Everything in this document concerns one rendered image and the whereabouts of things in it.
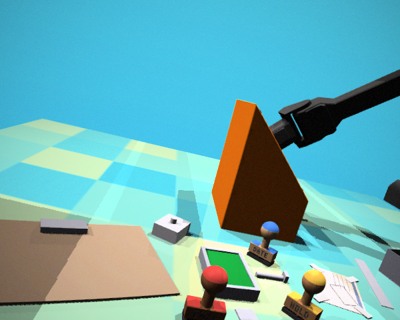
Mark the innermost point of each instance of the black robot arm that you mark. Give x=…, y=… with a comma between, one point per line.
x=319, y=117

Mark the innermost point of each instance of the red and brown fail stamp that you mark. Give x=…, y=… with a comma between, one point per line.
x=214, y=279

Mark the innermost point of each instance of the tan clipboard with white clip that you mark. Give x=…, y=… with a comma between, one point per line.
x=63, y=261

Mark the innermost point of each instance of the wooden date stamp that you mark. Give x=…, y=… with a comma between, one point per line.
x=261, y=251

